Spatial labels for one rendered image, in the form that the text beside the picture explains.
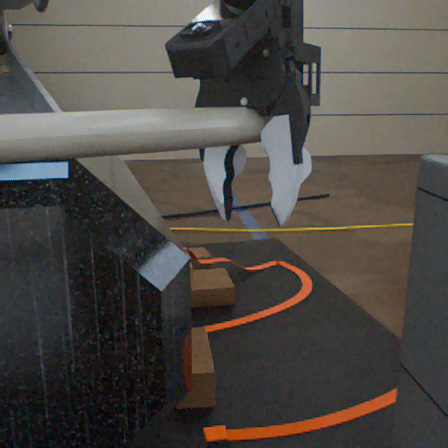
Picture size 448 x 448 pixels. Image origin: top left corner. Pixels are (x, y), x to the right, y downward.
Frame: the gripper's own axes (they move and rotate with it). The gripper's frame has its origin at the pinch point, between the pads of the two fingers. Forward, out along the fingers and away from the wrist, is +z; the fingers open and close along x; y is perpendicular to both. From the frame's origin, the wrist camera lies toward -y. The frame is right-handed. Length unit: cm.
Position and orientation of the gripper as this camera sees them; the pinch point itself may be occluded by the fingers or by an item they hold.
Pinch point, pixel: (249, 209)
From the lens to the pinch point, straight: 46.5
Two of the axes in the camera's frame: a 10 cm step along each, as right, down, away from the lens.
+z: 0.2, 9.8, 2.0
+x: -8.6, -0.9, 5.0
